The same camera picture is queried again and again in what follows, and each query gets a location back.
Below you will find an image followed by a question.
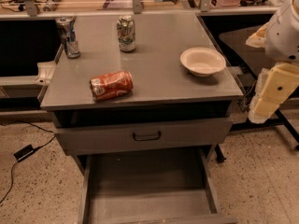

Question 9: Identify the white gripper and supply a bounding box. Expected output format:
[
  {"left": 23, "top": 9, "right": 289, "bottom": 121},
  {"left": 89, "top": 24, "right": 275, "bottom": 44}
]
[{"left": 246, "top": 0, "right": 299, "bottom": 124}]

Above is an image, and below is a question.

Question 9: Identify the orange coke can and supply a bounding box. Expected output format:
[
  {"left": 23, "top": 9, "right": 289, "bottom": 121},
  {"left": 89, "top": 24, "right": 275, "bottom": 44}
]
[{"left": 90, "top": 71, "right": 133, "bottom": 101}]

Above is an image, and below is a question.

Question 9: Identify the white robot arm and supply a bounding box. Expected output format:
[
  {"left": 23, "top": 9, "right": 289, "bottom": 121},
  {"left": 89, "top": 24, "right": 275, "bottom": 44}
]
[{"left": 246, "top": 0, "right": 299, "bottom": 124}]

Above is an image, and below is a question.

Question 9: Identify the closed grey top drawer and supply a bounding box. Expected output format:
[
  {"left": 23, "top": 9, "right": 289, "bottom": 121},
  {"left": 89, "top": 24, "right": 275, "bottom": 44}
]
[{"left": 56, "top": 118, "right": 233, "bottom": 155}]

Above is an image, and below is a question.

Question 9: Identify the grey drawer cabinet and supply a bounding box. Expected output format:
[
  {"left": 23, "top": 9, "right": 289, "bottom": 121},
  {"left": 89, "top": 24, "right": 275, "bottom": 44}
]
[{"left": 39, "top": 12, "right": 244, "bottom": 224}]

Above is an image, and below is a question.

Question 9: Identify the green white soda can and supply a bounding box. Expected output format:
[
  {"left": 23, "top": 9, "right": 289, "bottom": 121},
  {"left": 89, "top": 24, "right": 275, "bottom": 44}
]
[{"left": 117, "top": 15, "right": 135, "bottom": 52}]

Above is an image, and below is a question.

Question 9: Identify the open grey middle drawer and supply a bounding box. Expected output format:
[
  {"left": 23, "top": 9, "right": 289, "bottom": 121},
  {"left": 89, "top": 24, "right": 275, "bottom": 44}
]
[{"left": 78, "top": 147, "right": 237, "bottom": 224}]

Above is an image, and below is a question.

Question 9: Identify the blue silver soda can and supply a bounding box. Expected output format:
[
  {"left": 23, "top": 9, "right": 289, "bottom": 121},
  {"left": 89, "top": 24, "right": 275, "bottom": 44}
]
[{"left": 55, "top": 17, "right": 80, "bottom": 59}]

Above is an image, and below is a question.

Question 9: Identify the white bowl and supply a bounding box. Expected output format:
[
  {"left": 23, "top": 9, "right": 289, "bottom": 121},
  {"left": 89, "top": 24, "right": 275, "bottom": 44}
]
[{"left": 180, "top": 48, "right": 226, "bottom": 77}]

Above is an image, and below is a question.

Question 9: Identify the black power adapter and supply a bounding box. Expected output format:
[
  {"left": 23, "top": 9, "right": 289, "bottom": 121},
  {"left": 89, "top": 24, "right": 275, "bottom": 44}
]
[{"left": 14, "top": 145, "right": 35, "bottom": 162}]

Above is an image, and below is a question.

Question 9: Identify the black drawer handle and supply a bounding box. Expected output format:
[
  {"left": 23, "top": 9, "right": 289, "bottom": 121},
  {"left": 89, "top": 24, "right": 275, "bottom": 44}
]
[{"left": 132, "top": 131, "right": 162, "bottom": 142}]

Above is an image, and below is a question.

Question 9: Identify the black power cable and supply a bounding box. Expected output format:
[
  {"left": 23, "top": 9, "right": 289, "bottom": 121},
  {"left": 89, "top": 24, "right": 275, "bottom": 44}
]
[{"left": 0, "top": 119, "right": 57, "bottom": 204}]

